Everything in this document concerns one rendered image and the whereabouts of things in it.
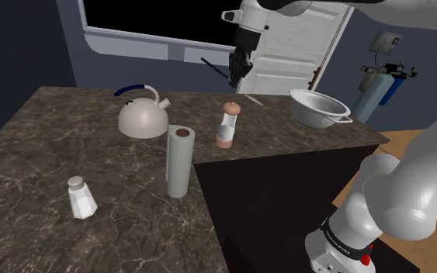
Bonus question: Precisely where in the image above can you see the blue water filter tanks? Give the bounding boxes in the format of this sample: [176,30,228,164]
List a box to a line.
[349,61,419,125]

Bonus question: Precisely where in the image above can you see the white panel door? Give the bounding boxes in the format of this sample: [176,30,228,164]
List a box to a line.
[236,0,355,96]

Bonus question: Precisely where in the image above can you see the white kettle with blue handle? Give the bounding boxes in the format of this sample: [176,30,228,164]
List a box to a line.
[113,84,172,140]

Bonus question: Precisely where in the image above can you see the white paper towel roll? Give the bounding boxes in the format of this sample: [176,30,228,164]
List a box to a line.
[165,124,196,199]

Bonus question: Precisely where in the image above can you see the white framed window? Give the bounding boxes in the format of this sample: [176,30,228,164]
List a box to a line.
[77,0,242,67]

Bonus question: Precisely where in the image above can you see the dark robot stand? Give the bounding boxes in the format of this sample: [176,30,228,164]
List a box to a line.
[220,202,421,273]

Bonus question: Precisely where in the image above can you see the white salt shaker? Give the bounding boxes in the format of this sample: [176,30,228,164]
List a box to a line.
[66,175,99,220]

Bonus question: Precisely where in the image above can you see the silver metal pot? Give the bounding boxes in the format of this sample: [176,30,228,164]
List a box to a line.
[288,88,354,130]

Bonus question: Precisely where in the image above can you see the grey wall box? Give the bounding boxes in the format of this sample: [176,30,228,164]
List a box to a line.
[367,30,404,56]

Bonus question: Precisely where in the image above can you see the wooden pepper mill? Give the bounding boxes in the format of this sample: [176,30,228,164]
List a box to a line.
[213,101,242,150]

